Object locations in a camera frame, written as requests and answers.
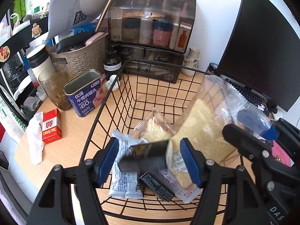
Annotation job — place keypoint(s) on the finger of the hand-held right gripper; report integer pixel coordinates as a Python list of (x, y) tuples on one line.
[(248, 143), (269, 132)]

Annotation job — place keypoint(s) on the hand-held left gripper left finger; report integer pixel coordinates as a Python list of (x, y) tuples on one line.
[(106, 161)]

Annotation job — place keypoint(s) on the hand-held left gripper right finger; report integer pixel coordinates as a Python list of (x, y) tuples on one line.
[(191, 161)]

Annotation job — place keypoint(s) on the white packet with blue print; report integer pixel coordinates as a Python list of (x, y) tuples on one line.
[(124, 182)]

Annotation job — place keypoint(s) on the white sachet with red print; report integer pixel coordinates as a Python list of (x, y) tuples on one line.
[(185, 192)]

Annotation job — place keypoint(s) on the large clear bag of grain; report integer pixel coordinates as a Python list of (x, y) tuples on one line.
[(206, 133)]

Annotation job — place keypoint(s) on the black tissue pack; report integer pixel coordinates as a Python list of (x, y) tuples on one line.
[(143, 157), (157, 186)]

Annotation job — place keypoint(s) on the pink desk mat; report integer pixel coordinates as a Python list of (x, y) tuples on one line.
[(287, 154)]

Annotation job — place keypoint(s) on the black mechanical keyboard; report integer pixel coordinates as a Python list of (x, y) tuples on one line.
[(253, 96)]

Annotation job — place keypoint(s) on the red cigarette pack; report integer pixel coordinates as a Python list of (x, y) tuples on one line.
[(51, 126)]

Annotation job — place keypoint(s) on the blue luncheon meat can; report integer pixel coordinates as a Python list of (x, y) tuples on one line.
[(86, 98)]

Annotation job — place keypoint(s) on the crumpled white tissue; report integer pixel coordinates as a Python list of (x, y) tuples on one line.
[(35, 140)]

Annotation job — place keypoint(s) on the small white figurine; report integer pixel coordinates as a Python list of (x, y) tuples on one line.
[(112, 83)]

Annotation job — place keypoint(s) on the small dark jar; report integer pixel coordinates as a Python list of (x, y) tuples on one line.
[(212, 69)]

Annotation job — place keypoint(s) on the glass cup with tea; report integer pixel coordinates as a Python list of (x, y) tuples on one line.
[(55, 91)]

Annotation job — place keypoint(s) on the black curved computer monitor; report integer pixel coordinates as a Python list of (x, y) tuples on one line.
[(262, 44)]

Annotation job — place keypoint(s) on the dark brown glass bottle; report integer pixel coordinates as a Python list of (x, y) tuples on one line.
[(112, 65)]

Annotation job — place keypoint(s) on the cream ceramic figurine vase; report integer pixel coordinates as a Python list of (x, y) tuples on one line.
[(192, 61)]

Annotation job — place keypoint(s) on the taupe woven plastic basket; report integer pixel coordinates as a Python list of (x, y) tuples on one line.
[(86, 58)]

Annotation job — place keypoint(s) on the white tumbler with black lid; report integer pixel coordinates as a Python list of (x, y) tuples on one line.
[(39, 63)]

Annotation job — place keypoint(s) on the smoked plastic cosmetic organizer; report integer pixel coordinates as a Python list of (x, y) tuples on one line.
[(152, 16)]

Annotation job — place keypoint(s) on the black shelf board with stickers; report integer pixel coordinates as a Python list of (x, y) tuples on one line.
[(21, 36)]

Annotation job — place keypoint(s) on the white paper sheet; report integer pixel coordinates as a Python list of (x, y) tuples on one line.
[(63, 7)]

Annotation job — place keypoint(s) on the green plant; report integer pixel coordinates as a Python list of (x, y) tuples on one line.
[(20, 2)]

